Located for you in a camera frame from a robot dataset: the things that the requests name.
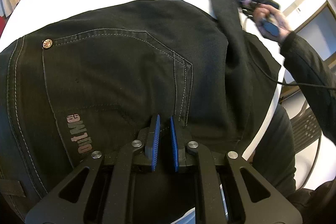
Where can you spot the person's right forearm black sleeve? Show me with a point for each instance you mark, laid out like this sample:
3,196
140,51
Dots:
307,64

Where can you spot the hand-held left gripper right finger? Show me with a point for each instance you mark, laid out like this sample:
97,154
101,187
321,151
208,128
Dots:
174,145

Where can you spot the grey mesh chair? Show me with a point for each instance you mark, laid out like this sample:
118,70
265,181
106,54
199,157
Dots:
307,127

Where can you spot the person's right hand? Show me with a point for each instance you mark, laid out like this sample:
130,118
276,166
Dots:
282,22

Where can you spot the black denim pants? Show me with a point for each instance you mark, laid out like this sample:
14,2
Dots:
118,69

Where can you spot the red chair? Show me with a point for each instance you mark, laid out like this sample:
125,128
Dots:
2,26

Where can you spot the person's dark trouser leg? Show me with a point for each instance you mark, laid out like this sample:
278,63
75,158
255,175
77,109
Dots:
278,148

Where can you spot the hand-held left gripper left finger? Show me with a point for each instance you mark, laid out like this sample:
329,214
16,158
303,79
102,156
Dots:
155,142

